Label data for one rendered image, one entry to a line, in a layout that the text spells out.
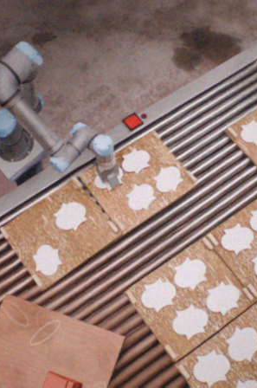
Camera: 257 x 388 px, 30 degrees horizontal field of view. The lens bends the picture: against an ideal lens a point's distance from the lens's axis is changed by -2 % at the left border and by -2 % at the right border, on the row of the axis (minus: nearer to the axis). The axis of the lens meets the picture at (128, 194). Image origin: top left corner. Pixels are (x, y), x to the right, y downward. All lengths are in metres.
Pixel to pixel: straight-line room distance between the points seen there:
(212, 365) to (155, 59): 2.52
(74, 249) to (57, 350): 0.45
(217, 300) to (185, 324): 0.16
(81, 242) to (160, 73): 1.96
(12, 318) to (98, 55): 2.44
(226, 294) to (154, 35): 2.49
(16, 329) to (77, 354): 0.26
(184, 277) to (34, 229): 0.68
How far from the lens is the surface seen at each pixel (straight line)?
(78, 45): 3.96
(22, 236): 2.14
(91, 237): 2.08
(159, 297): 1.99
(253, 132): 2.35
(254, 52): 2.70
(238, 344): 1.98
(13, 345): 1.92
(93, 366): 1.86
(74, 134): 1.97
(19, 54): 1.88
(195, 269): 2.02
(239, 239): 2.09
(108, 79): 3.70
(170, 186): 2.16
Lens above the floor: 2.88
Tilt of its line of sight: 65 degrees down
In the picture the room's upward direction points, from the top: 5 degrees counter-clockwise
